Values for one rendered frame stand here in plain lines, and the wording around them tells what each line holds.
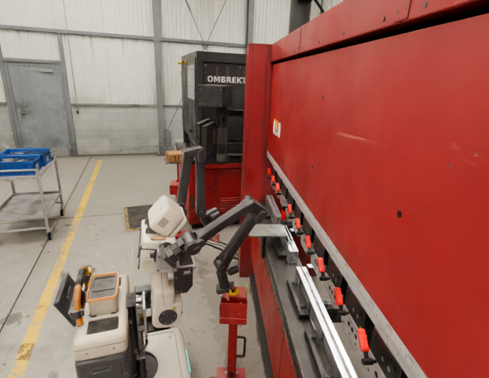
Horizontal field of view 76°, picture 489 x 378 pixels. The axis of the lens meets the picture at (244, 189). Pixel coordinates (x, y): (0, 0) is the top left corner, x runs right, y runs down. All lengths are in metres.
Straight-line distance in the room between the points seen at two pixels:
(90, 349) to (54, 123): 7.51
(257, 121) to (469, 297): 2.41
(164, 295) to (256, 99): 1.81
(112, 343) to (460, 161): 1.63
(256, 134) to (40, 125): 6.81
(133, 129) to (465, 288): 8.44
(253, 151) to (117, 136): 6.25
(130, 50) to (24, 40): 2.19
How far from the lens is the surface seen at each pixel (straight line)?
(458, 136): 0.75
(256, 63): 2.88
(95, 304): 1.88
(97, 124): 8.83
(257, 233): 2.21
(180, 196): 1.92
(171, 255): 1.57
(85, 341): 1.83
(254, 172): 3.00
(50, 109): 8.91
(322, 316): 1.65
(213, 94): 3.02
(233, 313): 1.94
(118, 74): 8.69
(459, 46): 0.80
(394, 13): 1.01
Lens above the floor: 2.01
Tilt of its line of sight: 19 degrees down
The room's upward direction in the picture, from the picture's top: 2 degrees clockwise
